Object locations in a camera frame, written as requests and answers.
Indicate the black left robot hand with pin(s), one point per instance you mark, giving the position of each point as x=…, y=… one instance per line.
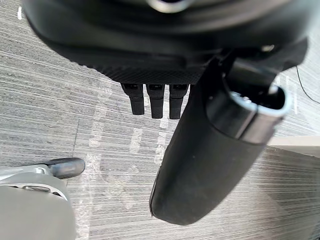
x=200, y=155

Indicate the white baseboard strip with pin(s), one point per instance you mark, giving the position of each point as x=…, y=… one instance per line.
x=295, y=141

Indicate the dark robot foot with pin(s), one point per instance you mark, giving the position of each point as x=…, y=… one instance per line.
x=67, y=167

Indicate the silver robot leg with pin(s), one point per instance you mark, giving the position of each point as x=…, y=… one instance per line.
x=32, y=200

